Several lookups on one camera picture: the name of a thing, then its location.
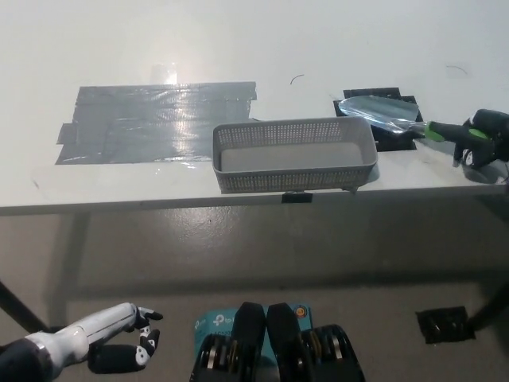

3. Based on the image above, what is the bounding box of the grey perforated plastic basket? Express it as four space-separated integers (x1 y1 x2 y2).
211 117 378 195

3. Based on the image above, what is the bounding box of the black slanted table leg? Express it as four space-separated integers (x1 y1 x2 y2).
0 278 51 335
468 272 509 332

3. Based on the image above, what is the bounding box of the black table foot plate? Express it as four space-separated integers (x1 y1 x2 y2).
415 305 477 345

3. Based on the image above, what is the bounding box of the garden trowel green black handle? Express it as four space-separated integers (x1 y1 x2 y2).
337 95 491 144

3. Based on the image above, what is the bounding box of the black tape patch on table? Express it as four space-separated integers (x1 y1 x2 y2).
332 86 422 152

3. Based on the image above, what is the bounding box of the teal tp-link box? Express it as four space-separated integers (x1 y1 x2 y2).
193 302 312 371

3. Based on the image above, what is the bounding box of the white and black left hand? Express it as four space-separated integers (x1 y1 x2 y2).
23 301 164 375

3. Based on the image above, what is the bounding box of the white and black right hand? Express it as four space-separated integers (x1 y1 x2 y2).
452 107 509 170

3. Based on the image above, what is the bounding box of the small black tape strip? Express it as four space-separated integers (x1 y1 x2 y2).
281 192 313 205

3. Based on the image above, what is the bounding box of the grey duct tape patch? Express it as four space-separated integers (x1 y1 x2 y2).
53 81 258 165

